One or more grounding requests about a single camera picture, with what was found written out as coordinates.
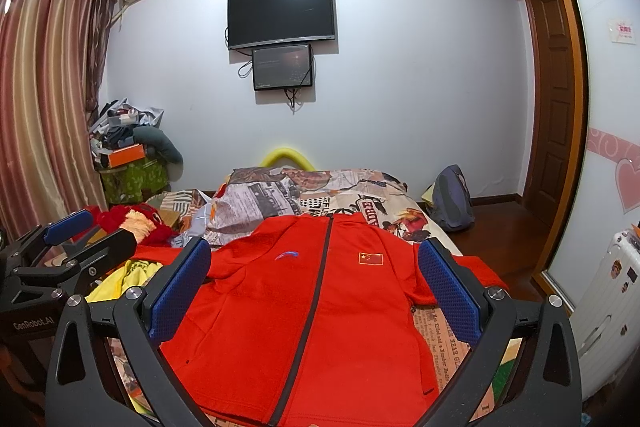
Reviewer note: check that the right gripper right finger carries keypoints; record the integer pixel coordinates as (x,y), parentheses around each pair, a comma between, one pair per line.
(544,386)

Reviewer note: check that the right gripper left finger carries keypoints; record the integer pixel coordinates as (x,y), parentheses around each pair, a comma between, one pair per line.
(83,385)

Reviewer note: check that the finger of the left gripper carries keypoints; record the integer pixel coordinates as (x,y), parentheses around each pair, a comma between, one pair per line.
(67,227)
(111,251)

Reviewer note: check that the red zip jacket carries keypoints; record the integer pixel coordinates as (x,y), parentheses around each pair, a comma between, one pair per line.
(308,322)

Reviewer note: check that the yellow printed garment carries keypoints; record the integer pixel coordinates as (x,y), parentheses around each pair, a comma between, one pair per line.
(132,274)

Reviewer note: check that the white suitcase with stickers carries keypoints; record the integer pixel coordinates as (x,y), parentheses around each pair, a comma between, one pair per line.
(605,322)

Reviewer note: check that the red plush toy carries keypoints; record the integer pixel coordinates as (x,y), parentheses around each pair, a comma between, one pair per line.
(142,220)

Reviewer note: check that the orange box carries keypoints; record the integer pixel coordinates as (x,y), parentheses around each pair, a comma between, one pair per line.
(123,156)

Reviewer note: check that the blue grey backpack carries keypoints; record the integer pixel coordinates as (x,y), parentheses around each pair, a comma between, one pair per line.
(452,209)

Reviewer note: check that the grey patterned folded quilt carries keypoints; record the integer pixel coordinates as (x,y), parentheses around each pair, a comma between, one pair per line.
(238,211)

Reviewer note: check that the newspaper print bed cover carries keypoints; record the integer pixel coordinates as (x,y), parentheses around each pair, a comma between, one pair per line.
(377,197)

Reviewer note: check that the striped pink curtain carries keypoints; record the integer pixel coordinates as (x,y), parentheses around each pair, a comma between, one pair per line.
(52,60)

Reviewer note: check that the wooden door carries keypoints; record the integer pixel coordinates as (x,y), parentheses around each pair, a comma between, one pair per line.
(553,108)

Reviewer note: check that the yellow foam tube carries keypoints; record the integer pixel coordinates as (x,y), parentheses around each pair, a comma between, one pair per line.
(284,153)

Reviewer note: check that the white sliding wardrobe door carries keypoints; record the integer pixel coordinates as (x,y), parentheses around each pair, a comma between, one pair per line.
(607,197)

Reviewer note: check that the small wall monitor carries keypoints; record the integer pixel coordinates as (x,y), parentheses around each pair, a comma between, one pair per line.
(283,67)

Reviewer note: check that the large wall television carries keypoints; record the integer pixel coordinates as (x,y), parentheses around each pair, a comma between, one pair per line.
(263,22)

